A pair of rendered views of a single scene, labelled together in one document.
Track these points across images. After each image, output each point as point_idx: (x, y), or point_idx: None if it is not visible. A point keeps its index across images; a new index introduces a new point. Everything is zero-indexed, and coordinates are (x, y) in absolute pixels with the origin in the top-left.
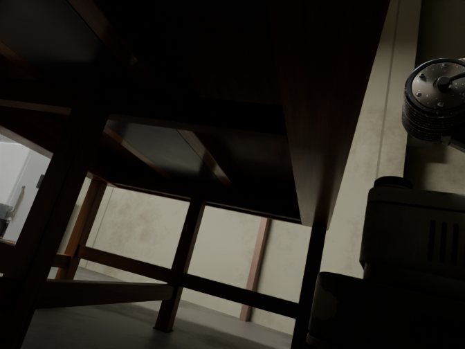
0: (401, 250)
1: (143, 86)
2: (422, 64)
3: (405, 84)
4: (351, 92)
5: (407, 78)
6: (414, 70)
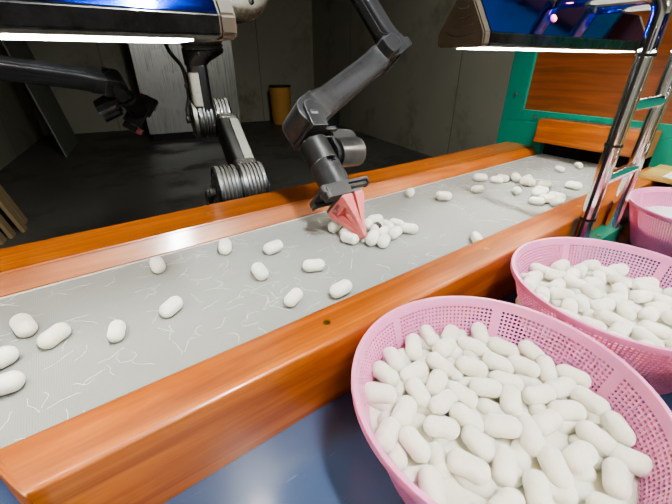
0: None
1: None
2: (265, 170)
3: (269, 191)
4: None
5: (269, 185)
6: (267, 177)
